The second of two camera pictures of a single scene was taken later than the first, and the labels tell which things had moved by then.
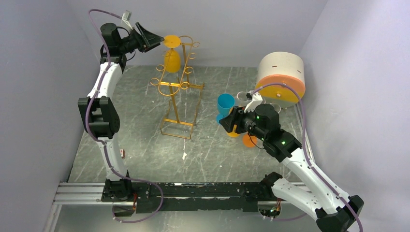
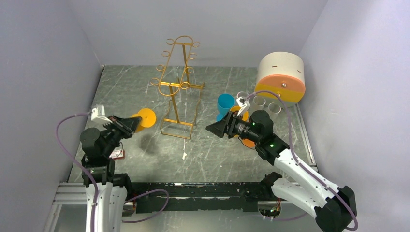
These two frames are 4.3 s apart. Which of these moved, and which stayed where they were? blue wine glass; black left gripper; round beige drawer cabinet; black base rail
Moved: black left gripper
Stayed: black base rail; round beige drawer cabinet; blue wine glass
